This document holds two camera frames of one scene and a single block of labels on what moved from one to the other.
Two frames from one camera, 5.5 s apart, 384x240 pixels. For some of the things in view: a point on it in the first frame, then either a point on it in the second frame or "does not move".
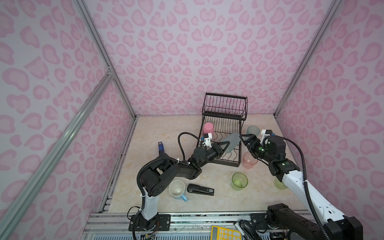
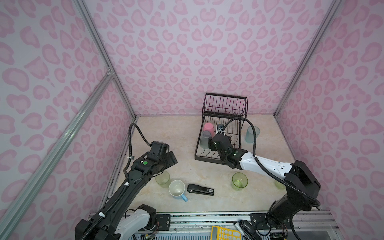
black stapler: [197, 189] does not move
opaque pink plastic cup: [208, 128] does not move
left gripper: [217, 150] -> [171, 158]
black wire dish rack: [223, 115] does not move
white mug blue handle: [176, 188] does not move
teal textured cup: [254, 130] does not move
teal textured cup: [234, 139] -> [204, 141]
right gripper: [252, 147] -> [211, 143]
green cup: [239, 181] does not move
